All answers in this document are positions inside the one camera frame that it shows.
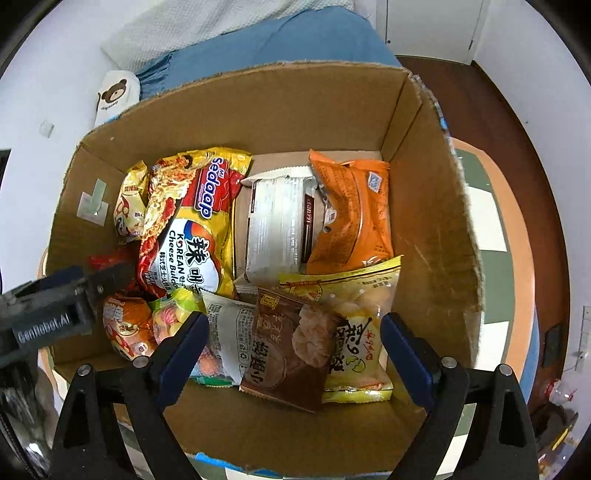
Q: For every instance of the wall socket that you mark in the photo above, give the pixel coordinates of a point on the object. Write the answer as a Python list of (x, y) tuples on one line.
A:
[(584, 341)]

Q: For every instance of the checkered green white mat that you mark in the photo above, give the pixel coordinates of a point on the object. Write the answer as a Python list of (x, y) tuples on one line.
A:
[(509, 333)]

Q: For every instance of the grey white snack packet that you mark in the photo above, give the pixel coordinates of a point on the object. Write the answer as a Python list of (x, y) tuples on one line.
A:
[(280, 231)]

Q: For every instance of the blue bed sheet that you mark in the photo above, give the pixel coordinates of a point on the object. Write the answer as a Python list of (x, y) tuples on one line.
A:
[(329, 34)]

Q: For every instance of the colourful candy bag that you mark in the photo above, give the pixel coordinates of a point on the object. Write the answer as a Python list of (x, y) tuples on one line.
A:
[(170, 312)]

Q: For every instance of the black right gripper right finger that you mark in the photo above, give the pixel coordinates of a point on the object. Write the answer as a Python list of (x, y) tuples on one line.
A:
[(500, 443)]

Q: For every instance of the orange red snack packet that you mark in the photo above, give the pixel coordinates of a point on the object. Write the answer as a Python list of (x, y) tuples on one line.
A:
[(128, 325)]

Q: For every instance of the yellow crisps packet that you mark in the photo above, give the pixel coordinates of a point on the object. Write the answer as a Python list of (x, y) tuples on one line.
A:
[(357, 372)]

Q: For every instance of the red triangular snack packet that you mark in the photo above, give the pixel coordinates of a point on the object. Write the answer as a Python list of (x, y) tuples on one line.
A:
[(126, 255)]

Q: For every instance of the brown pastry snack packet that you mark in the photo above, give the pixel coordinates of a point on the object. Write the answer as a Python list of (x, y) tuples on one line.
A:
[(293, 342)]

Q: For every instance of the bear print pillow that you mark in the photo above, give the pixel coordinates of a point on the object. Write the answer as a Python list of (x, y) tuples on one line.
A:
[(119, 90)]

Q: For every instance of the yellow Sedaap noodle packet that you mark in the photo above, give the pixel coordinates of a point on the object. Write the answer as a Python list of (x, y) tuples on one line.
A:
[(187, 238)]

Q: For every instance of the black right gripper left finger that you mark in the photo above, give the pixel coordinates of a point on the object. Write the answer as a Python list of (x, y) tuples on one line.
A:
[(88, 443)]

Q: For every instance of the small yellow snack packet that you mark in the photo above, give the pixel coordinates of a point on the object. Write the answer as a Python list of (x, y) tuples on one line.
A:
[(129, 210)]

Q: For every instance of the white door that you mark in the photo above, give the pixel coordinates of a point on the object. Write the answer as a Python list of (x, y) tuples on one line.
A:
[(446, 30)]

